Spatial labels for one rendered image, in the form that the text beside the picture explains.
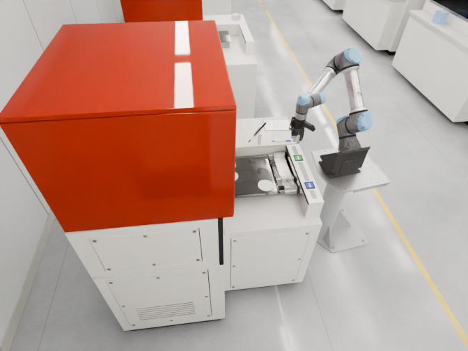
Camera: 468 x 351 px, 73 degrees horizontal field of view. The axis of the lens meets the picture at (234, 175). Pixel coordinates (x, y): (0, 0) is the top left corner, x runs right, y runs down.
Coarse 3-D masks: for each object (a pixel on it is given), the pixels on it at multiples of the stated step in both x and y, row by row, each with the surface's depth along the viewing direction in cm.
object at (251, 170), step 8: (240, 160) 223; (248, 160) 223; (256, 160) 223; (264, 160) 223; (240, 168) 217; (248, 168) 217; (256, 168) 217; (264, 168) 217; (240, 176) 211; (248, 176) 211; (256, 176) 211; (264, 176) 211; (272, 176) 211; (240, 184) 206; (248, 184) 206; (256, 184) 206; (240, 192) 201; (248, 192) 201; (256, 192) 201; (264, 192) 201
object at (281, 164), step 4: (276, 160) 226; (280, 160) 226; (284, 160) 226; (276, 164) 223; (280, 164) 223; (284, 164) 223; (276, 168) 221; (280, 168) 220; (284, 168) 220; (280, 172) 217; (284, 172) 217; (288, 172) 217; (280, 176) 214; (280, 180) 214; (284, 184) 209; (284, 192) 206; (288, 192) 205; (292, 192) 206; (296, 192) 206
